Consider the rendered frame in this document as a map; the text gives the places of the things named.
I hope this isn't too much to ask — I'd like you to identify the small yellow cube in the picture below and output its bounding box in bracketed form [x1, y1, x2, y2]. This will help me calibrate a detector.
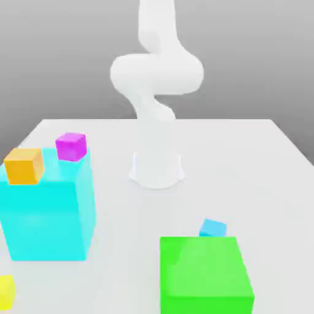
[0, 274, 17, 312]

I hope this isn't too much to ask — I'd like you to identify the small magenta cube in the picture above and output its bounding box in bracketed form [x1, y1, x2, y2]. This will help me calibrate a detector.
[55, 132, 88, 163]

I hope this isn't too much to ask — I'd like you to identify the small light blue cube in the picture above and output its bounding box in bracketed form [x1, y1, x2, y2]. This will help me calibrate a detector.
[198, 218, 228, 238]

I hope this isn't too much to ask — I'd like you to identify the large green box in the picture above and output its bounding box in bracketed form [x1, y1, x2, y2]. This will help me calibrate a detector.
[159, 235, 255, 314]

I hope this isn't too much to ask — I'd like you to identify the small orange cube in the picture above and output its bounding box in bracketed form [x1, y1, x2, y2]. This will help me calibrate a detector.
[4, 147, 45, 185]

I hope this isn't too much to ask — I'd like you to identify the large cyan box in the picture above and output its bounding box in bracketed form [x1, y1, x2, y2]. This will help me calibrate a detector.
[0, 146, 97, 262]

